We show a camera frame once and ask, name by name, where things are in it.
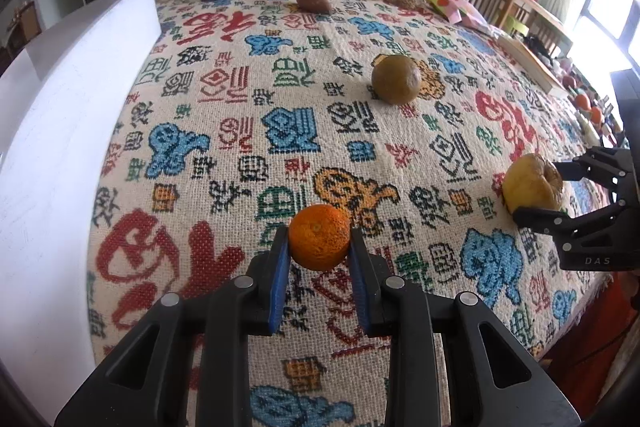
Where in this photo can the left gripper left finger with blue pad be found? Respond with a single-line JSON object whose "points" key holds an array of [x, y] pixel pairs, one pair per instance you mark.
{"points": [[144, 381]]}

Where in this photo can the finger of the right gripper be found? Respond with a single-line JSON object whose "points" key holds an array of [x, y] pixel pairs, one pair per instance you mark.
{"points": [[612, 168], [597, 230]]}

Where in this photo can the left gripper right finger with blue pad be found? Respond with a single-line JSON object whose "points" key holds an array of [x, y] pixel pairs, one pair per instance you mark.
{"points": [[492, 378]]}

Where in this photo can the yellow pear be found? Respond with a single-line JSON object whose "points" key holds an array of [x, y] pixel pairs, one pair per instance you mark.
{"points": [[532, 182]]}

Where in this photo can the orange tangerine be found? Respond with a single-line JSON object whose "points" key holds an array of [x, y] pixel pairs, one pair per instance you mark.
{"points": [[318, 237]]}

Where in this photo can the wooden chair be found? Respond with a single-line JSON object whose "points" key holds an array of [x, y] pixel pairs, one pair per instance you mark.
{"points": [[539, 21]]}

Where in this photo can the pink green plastic bag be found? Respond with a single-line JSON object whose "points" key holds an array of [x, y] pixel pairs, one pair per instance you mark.
{"points": [[461, 12]]}

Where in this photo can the green-brown round fruit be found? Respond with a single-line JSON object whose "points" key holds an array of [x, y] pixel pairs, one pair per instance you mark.
{"points": [[396, 79]]}

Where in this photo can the patterned woven tablecloth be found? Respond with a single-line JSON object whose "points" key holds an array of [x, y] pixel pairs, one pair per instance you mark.
{"points": [[247, 111]]}

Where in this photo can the white foam board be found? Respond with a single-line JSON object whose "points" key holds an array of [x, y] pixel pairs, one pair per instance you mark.
{"points": [[60, 101]]}

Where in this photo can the brown sweet potato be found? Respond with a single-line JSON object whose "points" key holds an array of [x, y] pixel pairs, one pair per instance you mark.
{"points": [[315, 6]]}

